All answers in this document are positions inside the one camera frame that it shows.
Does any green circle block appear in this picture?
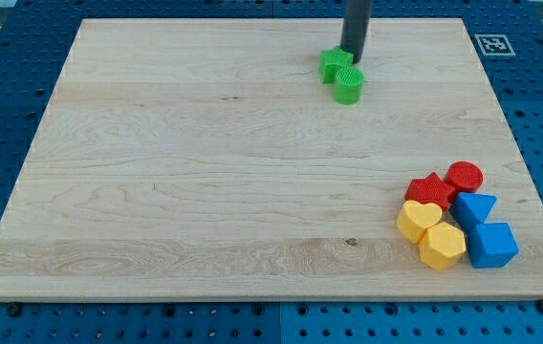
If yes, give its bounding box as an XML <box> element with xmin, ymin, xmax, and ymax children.
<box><xmin>333</xmin><ymin>67</ymin><xmax>364</xmax><ymax>105</ymax></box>

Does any green star block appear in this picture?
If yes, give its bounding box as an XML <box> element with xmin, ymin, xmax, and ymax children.
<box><xmin>318</xmin><ymin>46</ymin><xmax>354</xmax><ymax>84</ymax></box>

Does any red star block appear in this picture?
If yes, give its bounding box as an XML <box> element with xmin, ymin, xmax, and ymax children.
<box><xmin>403</xmin><ymin>172</ymin><xmax>455</xmax><ymax>212</ymax></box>

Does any red circle block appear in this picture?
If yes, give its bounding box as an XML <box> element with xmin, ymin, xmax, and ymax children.
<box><xmin>443</xmin><ymin>161</ymin><xmax>484</xmax><ymax>203</ymax></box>

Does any light wooden board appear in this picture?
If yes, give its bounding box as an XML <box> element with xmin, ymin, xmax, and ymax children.
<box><xmin>0</xmin><ymin>18</ymin><xmax>543</xmax><ymax>303</ymax></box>

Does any yellow heart block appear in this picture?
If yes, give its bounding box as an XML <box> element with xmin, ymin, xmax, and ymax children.
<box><xmin>396</xmin><ymin>200</ymin><xmax>443</xmax><ymax>244</ymax></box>

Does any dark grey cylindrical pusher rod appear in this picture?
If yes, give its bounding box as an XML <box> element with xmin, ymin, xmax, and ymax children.
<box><xmin>339</xmin><ymin>0</ymin><xmax>374</xmax><ymax>64</ymax></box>

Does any yellow hexagon block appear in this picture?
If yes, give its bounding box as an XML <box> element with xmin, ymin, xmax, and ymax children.
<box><xmin>419</xmin><ymin>222</ymin><xmax>467</xmax><ymax>271</ymax></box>

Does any blue triangle block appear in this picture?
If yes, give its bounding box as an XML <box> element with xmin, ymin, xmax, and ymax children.
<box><xmin>449</xmin><ymin>192</ymin><xmax>497</xmax><ymax>234</ymax></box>

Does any blue cube block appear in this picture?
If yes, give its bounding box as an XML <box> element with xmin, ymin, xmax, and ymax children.
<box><xmin>468</xmin><ymin>223</ymin><xmax>519</xmax><ymax>269</ymax></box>

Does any white fiducial marker tag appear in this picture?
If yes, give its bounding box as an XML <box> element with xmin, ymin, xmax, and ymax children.
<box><xmin>474</xmin><ymin>33</ymin><xmax>515</xmax><ymax>56</ymax></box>

